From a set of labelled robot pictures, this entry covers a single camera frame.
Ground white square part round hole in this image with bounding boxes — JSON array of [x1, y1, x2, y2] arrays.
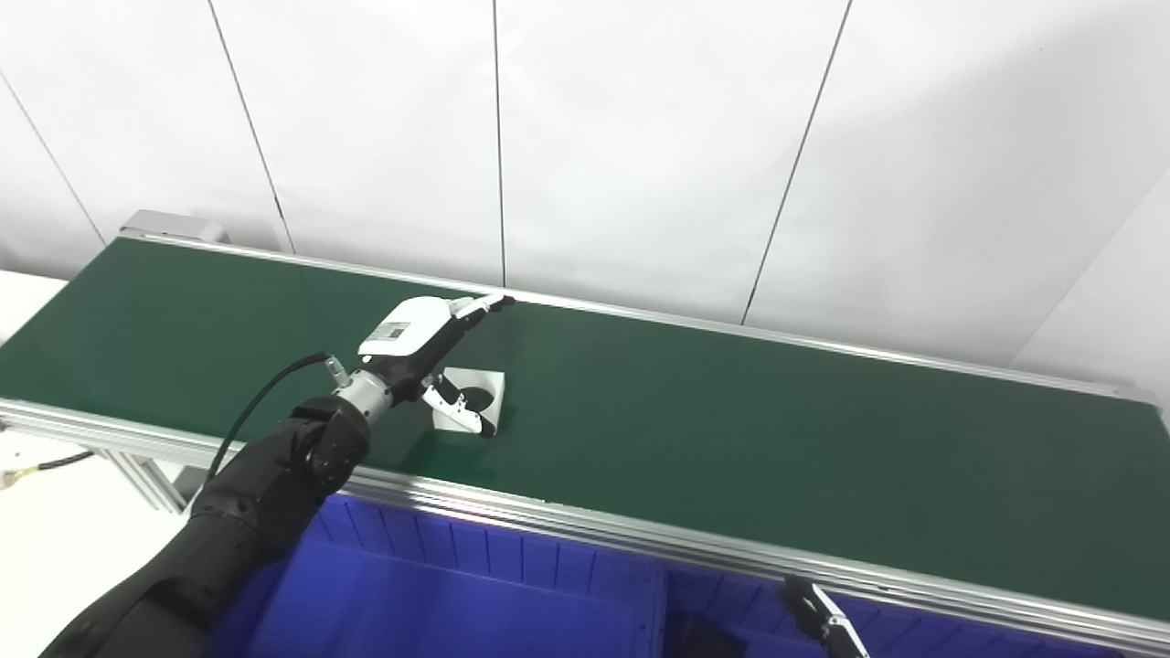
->
[[430, 367, 506, 438]]

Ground grey conveyor end housing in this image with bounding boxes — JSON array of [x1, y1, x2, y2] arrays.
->
[[119, 210, 228, 245]]

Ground green conveyor belt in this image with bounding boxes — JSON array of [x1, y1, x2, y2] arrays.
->
[[0, 238, 1170, 624], [0, 233, 1170, 655]]

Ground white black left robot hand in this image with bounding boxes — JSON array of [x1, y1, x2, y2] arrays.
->
[[356, 292, 515, 438]]

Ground black flat part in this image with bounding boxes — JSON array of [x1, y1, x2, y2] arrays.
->
[[667, 614, 747, 658]]

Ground blue plastic bin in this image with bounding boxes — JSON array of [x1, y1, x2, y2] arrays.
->
[[658, 567, 1127, 658], [206, 493, 670, 658]]

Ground aluminium conveyor leg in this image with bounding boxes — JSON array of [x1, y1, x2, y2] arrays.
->
[[96, 448, 207, 514]]

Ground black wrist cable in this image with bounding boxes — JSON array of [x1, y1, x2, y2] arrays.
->
[[203, 352, 350, 485]]

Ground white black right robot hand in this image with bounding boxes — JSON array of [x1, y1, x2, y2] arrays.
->
[[779, 576, 869, 658]]

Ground black floor cable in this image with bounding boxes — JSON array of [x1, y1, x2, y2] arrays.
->
[[0, 450, 98, 487]]

